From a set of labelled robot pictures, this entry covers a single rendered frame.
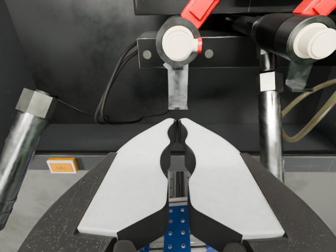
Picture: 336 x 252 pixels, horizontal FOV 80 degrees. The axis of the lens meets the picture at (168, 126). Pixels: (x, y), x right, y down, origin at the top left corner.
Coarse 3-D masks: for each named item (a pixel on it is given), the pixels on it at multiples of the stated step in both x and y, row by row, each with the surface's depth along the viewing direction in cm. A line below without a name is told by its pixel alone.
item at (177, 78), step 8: (168, 64) 13; (168, 72) 14; (176, 72) 14; (184, 72) 14; (168, 80) 14; (176, 80) 14; (184, 80) 14; (168, 88) 14; (176, 88) 14; (184, 88) 14; (168, 96) 15; (176, 96) 15; (184, 96) 15
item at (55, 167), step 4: (52, 164) 38; (56, 164) 38; (60, 164) 38; (64, 164) 38; (68, 164) 38; (76, 164) 39; (52, 168) 39; (56, 168) 39; (60, 168) 39; (64, 168) 39; (68, 168) 39; (72, 168) 39; (76, 168) 39
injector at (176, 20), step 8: (176, 16) 14; (168, 24) 12; (176, 24) 12; (184, 24) 12; (192, 24) 12; (160, 32) 12; (192, 32) 12; (160, 40) 12; (160, 48) 13; (160, 56) 13; (192, 56) 13; (176, 64) 13; (184, 64) 13
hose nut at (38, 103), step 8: (24, 88) 14; (24, 96) 13; (32, 96) 13; (40, 96) 13; (48, 96) 14; (24, 104) 13; (32, 104) 13; (40, 104) 13; (48, 104) 14; (56, 104) 15; (32, 112) 13; (40, 112) 14; (48, 112) 14
